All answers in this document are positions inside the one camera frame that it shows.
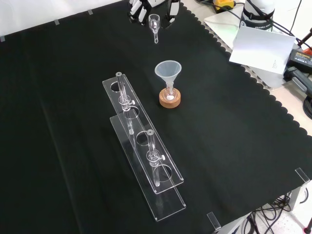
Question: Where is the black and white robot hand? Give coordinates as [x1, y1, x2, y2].
[128, 0, 181, 29]

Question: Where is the translucent plastic funnel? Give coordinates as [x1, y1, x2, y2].
[154, 60, 182, 91]

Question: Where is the small round-bottom glass flask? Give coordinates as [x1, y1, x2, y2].
[163, 82, 176, 101]

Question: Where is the clear acrylic funnel stand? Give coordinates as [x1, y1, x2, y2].
[101, 72, 187, 222]

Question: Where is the yellow stop button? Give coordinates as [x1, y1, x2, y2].
[212, 0, 236, 13]

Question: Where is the pale board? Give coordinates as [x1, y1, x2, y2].
[229, 25, 296, 74]

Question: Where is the black bench cloth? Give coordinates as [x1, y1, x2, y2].
[0, 0, 312, 234]

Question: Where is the black tripod leg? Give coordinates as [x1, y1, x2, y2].
[295, 26, 312, 49]

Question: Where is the black power adapter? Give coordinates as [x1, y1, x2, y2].
[288, 48, 312, 68]

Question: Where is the black clamp device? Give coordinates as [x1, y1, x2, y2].
[283, 65, 312, 98]

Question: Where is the clear cloth clip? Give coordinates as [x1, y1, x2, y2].
[206, 211, 222, 231]
[294, 167, 311, 184]

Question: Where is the grey table leg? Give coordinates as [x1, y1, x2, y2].
[289, 184, 308, 212]

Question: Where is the cork ring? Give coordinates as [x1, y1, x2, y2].
[159, 88, 182, 109]

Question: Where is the black cable at arm base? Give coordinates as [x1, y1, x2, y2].
[264, 0, 312, 53]

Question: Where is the coiled black cable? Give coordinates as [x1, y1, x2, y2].
[303, 96, 312, 117]

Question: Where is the black floor cable bundle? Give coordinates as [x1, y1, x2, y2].
[243, 190, 312, 234]

